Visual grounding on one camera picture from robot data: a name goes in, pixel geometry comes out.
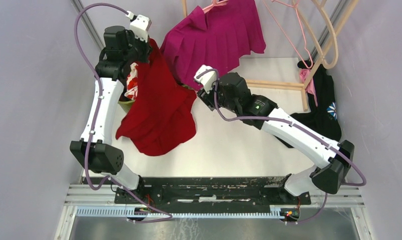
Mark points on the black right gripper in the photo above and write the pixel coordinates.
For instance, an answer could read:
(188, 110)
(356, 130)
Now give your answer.
(207, 98)

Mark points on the wooden clothes rack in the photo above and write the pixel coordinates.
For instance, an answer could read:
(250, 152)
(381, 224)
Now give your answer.
(276, 68)

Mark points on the pink wire hanger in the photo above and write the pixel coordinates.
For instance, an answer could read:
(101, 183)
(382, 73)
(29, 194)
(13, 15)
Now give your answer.
(304, 53)

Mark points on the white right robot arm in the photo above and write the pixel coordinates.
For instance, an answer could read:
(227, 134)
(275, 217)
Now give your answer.
(331, 159)

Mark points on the aluminium corner rail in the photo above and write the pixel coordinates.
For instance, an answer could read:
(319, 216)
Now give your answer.
(85, 19)

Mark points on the red dress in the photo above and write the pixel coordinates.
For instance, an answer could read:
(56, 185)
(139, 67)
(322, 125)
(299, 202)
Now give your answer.
(160, 118)

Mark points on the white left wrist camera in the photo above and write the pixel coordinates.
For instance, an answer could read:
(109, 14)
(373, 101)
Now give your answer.
(139, 25)

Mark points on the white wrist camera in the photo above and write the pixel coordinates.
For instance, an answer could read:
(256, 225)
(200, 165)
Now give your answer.
(139, 25)
(206, 76)

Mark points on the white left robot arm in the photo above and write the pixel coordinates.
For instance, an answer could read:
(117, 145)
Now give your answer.
(94, 151)

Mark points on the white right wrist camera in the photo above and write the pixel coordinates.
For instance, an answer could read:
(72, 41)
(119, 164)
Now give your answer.
(206, 76)

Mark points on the beige plastic hanger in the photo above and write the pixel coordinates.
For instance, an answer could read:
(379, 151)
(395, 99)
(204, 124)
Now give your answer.
(319, 29)

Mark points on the magenta pleated skirt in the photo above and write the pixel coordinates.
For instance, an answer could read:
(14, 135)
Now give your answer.
(217, 38)

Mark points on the black shirt with flower print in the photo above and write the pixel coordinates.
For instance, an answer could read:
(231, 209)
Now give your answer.
(322, 117)

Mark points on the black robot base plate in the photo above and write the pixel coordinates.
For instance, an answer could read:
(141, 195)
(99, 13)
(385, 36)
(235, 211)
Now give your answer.
(216, 197)

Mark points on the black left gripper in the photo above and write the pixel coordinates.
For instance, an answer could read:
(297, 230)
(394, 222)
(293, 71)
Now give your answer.
(146, 47)

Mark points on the olive green plastic basket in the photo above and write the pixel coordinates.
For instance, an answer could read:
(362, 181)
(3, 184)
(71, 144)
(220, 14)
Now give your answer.
(126, 105)

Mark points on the white red floral garment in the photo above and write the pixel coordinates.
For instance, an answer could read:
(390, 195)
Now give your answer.
(132, 83)

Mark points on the pink hanger of magenta skirt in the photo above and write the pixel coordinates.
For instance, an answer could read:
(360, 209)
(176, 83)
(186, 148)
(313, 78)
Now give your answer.
(215, 3)

